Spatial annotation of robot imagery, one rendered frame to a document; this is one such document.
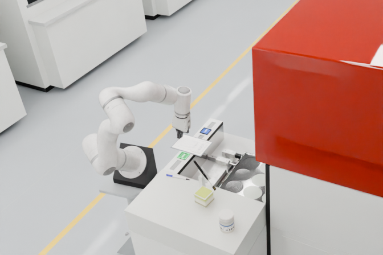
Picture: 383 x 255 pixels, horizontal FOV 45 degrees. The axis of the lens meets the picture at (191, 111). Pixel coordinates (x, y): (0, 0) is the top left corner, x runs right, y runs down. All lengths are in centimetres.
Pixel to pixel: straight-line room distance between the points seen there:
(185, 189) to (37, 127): 288
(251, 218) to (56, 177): 242
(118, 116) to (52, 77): 353
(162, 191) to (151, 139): 204
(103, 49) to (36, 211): 251
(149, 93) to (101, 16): 377
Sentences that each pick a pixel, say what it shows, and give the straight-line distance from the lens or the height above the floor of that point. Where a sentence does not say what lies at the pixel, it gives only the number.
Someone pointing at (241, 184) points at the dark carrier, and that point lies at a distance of 259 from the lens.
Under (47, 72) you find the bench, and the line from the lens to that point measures 560.
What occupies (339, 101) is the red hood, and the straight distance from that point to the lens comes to 188.
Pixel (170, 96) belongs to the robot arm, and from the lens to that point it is 225.
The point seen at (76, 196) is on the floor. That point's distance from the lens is 410.
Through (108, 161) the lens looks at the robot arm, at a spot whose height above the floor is 122.
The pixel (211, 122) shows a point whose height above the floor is 96.
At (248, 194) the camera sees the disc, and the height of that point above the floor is 90.
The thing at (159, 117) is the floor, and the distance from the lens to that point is 480.
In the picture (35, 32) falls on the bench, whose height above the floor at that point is 76.
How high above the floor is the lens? 266
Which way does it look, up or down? 34 degrees down
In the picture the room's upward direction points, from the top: 7 degrees counter-clockwise
